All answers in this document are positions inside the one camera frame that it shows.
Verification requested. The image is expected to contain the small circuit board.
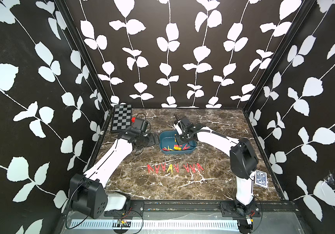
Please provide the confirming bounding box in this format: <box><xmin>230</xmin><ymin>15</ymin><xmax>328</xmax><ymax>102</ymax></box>
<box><xmin>113</xmin><ymin>219</ymin><xmax>132</xmax><ymax>230</ymax></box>

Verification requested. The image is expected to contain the white perforated rail strip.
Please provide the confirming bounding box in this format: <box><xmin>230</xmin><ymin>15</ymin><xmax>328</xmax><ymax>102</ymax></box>
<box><xmin>70</xmin><ymin>219</ymin><xmax>239</xmax><ymax>232</ymax></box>

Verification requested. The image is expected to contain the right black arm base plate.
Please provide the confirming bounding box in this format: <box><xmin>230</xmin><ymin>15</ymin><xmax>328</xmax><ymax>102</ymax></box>
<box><xmin>219</xmin><ymin>200</ymin><xmax>261</xmax><ymax>219</ymax></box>

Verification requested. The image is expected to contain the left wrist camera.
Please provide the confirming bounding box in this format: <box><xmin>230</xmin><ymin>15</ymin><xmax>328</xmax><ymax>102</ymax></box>
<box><xmin>132</xmin><ymin>118</ymin><xmax>149</xmax><ymax>134</ymax></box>

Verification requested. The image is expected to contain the yellow clothespin in box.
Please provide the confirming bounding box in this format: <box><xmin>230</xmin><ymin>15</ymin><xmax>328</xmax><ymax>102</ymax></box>
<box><xmin>162</xmin><ymin>144</ymin><xmax>191</xmax><ymax>152</ymax></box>

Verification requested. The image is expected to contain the black white checkerboard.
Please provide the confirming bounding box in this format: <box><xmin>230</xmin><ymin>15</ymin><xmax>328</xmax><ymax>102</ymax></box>
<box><xmin>110</xmin><ymin>104</ymin><xmax>132</xmax><ymax>134</ymax></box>

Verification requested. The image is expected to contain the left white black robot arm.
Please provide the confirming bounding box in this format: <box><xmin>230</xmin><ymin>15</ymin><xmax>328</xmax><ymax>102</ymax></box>
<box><xmin>68</xmin><ymin>128</ymin><xmax>159</xmax><ymax>219</ymax></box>

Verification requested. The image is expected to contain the blue playing card deck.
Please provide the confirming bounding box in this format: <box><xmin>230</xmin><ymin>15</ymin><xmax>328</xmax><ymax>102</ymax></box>
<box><xmin>255</xmin><ymin>170</ymin><xmax>268</xmax><ymax>188</ymax></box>

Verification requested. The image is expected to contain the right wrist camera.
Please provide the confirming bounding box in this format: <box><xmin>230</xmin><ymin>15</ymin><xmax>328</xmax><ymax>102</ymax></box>
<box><xmin>174</xmin><ymin>113</ymin><xmax>194</xmax><ymax>135</ymax></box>

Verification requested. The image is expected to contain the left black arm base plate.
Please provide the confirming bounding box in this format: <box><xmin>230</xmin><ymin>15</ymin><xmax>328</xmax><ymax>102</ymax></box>
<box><xmin>104</xmin><ymin>200</ymin><xmax>145</xmax><ymax>219</ymax></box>

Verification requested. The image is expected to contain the red clothespin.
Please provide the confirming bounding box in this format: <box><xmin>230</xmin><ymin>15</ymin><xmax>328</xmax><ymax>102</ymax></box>
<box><xmin>155</xmin><ymin>164</ymin><xmax>160</xmax><ymax>174</ymax></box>
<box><xmin>147</xmin><ymin>164</ymin><xmax>154</xmax><ymax>173</ymax></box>
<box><xmin>189</xmin><ymin>164</ymin><xmax>197</xmax><ymax>173</ymax></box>
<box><xmin>183</xmin><ymin>163</ymin><xmax>190</xmax><ymax>173</ymax></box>
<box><xmin>196</xmin><ymin>163</ymin><xmax>204</xmax><ymax>171</ymax></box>
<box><xmin>173</xmin><ymin>164</ymin><xmax>179</xmax><ymax>173</ymax></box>
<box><xmin>161</xmin><ymin>163</ymin><xmax>166</xmax><ymax>172</ymax></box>

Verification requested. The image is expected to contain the teal plastic storage box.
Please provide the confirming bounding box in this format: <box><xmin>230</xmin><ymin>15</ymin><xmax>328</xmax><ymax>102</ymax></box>
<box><xmin>159</xmin><ymin>130</ymin><xmax>197</xmax><ymax>155</ymax></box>

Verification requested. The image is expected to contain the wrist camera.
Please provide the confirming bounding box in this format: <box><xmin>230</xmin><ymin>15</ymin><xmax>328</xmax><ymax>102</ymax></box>
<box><xmin>132</xmin><ymin>118</ymin><xmax>149</xmax><ymax>134</ymax></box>
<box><xmin>174</xmin><ymin>113</ymin><xmax>194</xmax><ymax>135</ymax></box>

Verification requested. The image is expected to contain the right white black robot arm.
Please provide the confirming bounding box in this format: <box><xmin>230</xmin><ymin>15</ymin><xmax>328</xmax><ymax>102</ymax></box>
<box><xmin>174</xmin><ymin>124</ymin><xmax>259</xmax><ymax>210</ymax></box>

